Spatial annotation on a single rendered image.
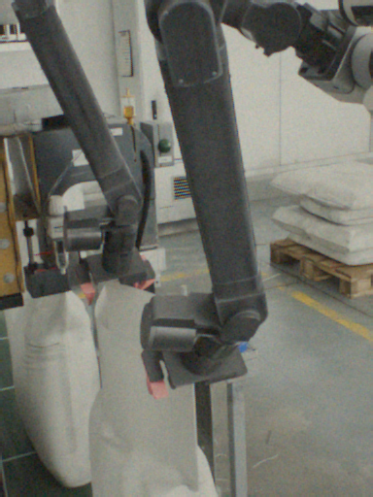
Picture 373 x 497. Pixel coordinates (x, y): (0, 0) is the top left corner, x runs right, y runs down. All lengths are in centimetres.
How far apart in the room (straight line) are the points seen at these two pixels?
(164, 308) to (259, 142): 550
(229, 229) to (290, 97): 572
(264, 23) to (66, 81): 31
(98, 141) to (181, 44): 61
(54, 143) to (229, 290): 70
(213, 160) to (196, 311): 24
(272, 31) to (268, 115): 518
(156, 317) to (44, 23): 47
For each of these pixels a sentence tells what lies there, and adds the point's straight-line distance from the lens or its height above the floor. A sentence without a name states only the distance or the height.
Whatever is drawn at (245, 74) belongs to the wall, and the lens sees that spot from 615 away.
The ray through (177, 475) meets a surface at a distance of 114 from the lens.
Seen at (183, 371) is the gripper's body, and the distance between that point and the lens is 93.
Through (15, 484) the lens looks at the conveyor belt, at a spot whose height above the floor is 38.
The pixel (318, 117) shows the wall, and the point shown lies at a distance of 659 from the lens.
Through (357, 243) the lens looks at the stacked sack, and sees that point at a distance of 397.
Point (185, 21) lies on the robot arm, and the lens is 52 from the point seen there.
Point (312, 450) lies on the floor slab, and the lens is 272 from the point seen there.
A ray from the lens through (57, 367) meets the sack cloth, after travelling 180.
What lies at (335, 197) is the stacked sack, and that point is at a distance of 400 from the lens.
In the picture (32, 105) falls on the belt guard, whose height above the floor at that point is 139.
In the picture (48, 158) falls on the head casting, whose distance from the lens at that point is 137.
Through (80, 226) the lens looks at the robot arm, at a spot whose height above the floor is 120.
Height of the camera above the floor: 151
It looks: 18 degrees down
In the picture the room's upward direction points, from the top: 3 degrees counter-clockwise
